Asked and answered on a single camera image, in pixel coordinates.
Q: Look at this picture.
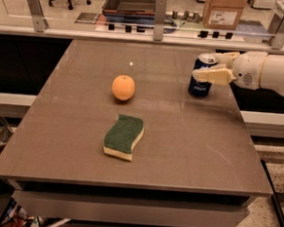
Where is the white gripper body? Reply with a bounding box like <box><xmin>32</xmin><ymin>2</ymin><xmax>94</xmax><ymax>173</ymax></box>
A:
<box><xmin>231</xmin><ymin>52</ymin><xmax>268</xmax><ymax>91</ymax></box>

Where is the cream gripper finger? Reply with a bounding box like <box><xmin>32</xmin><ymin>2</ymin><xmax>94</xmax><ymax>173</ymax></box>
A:
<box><xmin>193</xmin><ymin>67</ymin><xmax>235</xmax><ymax>85</ymax></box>
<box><xmin>214</xmin><ymin>52</ymin><xmax>241</xmax><ymax>69</ymax></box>

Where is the blue pepsi can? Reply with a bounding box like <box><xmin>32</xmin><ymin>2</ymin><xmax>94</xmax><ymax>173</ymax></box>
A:
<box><xmin>189</xmin><ymin>54</ymin><xmax>218</xmax><ymax>97</ymax></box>

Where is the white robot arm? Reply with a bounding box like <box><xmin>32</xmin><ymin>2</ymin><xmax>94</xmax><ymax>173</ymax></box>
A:
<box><xmin>193</xmin><ymin>51</ymin><xmax>284</xmax><ymax>97</ymax></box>

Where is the green and yellow sponge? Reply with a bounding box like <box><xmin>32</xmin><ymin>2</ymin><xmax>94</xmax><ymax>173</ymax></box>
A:
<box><xmin>103</xmin><ymin>114</ymin><xmax>144</xmax><ymax>162</ymax></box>

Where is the brown cardboard box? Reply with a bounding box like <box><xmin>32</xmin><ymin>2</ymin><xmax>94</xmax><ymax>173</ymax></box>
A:
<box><xmin>202</xmin><ymin>0</ymin><xmax>247</xmax><ymax>30</ymax></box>

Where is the orange fruit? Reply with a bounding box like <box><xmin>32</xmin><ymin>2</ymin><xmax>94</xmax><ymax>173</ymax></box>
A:
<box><xmin>112</xmin><ymin>75</ymin><xmax>135</xmax><ymax>101</ymax></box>

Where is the grey open tray box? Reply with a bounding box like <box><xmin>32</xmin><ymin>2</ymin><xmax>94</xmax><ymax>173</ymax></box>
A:
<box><xmin>102</xmin><ymin>0</ymin><xmax>156</xmax><ymax>16</ymax></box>

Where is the middle metal glass post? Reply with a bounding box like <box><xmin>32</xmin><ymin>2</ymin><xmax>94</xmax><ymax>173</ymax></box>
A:
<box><xmin>153</xmin><ymin>0</ymin><xmax>167</xmax><ymax>42</ymax></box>

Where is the left metal glass post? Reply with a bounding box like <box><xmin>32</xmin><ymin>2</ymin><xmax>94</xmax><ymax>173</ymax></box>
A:
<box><xmin>26</xmin><ymin>0</ymin><xmax>48</xmax><ymax>32</ymax></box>

